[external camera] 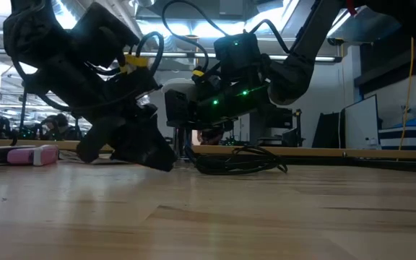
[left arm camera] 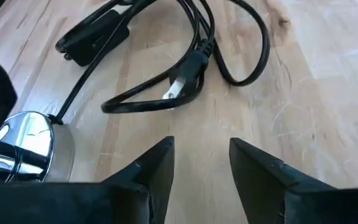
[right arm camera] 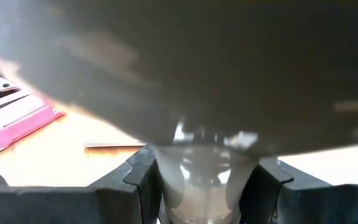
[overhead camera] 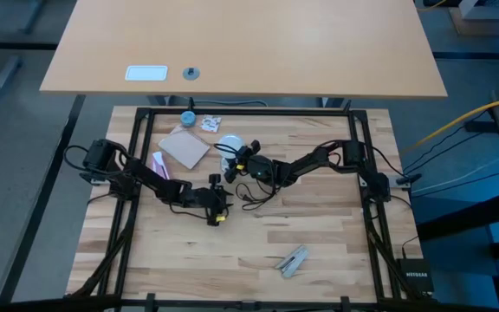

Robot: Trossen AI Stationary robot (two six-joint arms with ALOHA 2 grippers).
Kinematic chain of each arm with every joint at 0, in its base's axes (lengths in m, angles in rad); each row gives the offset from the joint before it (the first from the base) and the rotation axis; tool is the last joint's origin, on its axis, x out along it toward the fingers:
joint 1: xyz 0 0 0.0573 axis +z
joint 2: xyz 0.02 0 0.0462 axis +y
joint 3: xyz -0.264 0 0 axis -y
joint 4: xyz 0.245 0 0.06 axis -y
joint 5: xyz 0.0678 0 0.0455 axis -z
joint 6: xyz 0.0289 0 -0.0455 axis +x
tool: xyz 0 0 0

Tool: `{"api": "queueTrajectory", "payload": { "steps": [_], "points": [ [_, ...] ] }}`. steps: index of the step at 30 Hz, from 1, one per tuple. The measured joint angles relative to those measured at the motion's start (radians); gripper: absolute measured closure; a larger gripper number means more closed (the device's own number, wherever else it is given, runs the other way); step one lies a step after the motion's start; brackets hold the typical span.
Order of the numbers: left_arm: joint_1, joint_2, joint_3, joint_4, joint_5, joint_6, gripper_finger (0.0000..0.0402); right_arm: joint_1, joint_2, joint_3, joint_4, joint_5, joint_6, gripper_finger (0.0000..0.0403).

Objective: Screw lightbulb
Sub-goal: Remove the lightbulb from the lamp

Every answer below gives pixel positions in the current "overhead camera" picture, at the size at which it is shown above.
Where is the white rectangular desk plate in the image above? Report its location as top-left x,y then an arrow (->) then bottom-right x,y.
124,64 -> 169,82

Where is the pink packet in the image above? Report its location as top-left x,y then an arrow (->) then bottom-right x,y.
151,151 -> 172,181

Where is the blue tape roll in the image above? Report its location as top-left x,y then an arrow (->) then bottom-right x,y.
179,110 -> 198,128

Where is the white floor cable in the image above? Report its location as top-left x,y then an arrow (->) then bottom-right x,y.
409,156 -> 499,195

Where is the black aluminium table frame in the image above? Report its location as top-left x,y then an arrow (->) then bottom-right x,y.
65,98 -> 433,312

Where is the black floor cable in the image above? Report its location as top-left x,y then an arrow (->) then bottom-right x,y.
403,125 -> 493,174

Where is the black network switch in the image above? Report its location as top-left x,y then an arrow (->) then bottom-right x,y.
396,258 -> 435,294

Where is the grey stapler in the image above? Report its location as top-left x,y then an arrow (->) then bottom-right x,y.
274,244 -> 311,279

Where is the brown cardboard sheet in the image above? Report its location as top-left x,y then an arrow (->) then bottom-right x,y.
448,0 -> 499,38

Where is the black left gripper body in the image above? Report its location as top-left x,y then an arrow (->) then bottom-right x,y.
188,185 -> 234,214

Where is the patterned paper card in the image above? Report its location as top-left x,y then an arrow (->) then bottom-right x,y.
199,114 -> 223,133

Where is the yellow cable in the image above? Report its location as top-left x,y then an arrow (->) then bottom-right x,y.
400,93 -> 499,153

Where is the black lamp power cord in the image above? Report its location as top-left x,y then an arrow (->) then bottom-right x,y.
212,142 -> 281,212

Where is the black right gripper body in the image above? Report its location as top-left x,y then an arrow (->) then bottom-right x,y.
243,154 -> 276,182

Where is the light wooden desk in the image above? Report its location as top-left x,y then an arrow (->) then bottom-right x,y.
40,0 -> 449,100

